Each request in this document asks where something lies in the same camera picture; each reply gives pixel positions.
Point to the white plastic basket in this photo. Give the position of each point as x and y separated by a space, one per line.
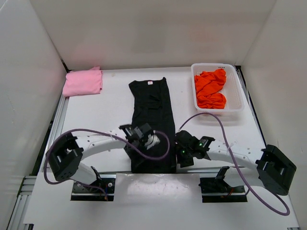
231 89

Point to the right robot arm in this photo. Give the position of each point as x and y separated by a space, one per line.
268 167

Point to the orange garment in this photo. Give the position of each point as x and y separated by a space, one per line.
208 85

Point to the white front cover board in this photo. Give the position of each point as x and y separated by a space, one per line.
148 202

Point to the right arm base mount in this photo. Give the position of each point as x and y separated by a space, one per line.
215 190

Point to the aluminium table frame rail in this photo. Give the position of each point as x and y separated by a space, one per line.
24 194

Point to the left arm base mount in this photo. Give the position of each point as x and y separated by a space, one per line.
84 193

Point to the pink t shirt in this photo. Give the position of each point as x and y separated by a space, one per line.
83 82

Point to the black t shirt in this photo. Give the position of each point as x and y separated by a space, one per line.
152 105

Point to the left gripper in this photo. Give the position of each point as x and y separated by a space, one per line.
133 148

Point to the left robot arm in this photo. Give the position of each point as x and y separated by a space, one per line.
64 159

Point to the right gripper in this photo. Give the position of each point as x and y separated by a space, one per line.
183 158

